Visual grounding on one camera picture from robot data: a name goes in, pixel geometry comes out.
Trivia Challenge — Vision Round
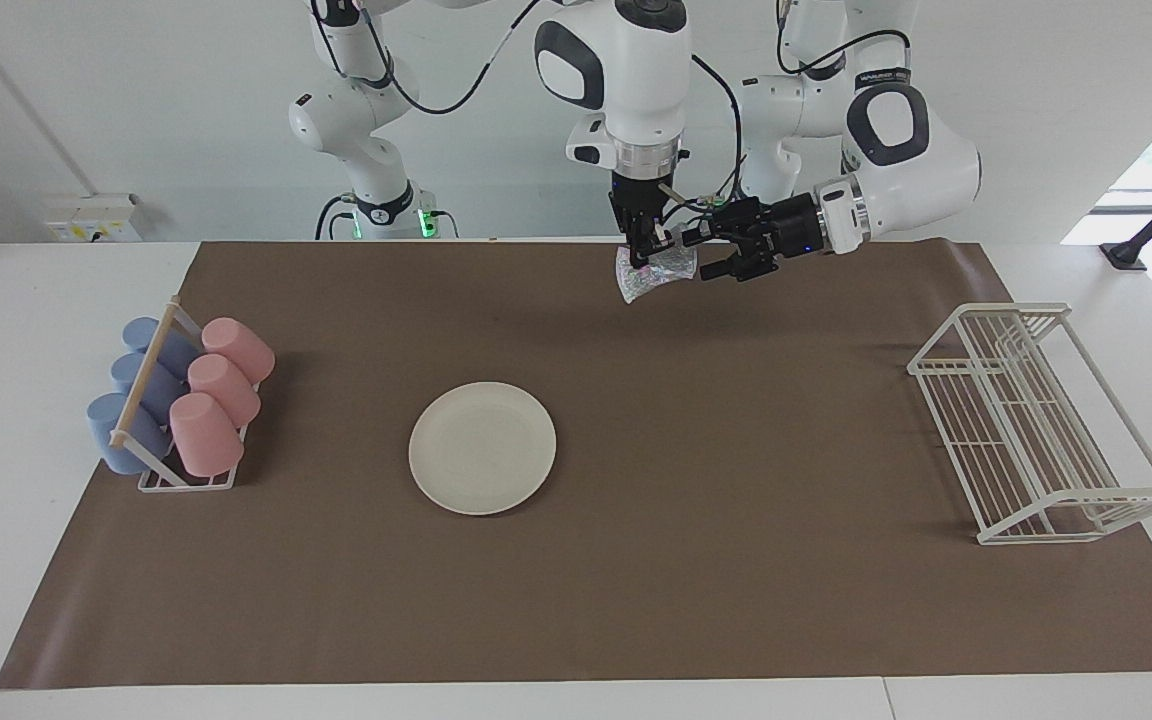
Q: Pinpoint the cream round plate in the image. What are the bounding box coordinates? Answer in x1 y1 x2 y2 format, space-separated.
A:
408 381 558 517

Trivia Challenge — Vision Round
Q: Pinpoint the brown table mat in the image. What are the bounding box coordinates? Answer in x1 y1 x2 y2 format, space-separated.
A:
0 238 1152 691

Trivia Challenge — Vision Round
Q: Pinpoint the pink plastic cup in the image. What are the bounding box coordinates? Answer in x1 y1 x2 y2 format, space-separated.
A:
187 354 262 429
201 317 276 386
169 392 245 478

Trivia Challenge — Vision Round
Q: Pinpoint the blue plastic cup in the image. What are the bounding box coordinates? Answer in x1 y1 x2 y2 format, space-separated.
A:
86 392 174 476
111 352 187 426
122 317 202 381

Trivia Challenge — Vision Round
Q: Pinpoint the white cup holder rack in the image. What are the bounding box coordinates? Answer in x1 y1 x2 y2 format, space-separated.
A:
109 296 262 493

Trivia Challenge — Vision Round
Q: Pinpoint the black left base cable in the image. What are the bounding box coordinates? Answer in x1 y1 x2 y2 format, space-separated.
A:
681 190 749 237

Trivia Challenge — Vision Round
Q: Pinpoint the black base cable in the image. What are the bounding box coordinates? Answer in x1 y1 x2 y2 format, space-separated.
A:
681 190 749 237
314 193 357 241

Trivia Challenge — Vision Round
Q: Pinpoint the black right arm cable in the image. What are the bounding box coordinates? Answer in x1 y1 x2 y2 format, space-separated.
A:
671 55 745 216

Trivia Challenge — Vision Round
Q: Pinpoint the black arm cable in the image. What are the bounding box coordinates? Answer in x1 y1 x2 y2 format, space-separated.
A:
776 0 912 79
671 55 745 216

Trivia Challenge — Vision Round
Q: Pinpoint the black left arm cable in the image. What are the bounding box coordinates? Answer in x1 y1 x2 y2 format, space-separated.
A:
776 0 912 79

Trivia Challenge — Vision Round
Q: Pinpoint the black right base cable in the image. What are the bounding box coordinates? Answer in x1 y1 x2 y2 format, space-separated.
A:
314 193 357 241

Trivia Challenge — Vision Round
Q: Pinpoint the white wire dish rack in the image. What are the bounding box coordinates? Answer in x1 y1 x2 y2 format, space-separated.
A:
906 302 1152 546

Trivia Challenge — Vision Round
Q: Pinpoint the white wall outlet box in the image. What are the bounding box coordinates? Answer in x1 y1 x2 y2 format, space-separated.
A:
44 194 142 243

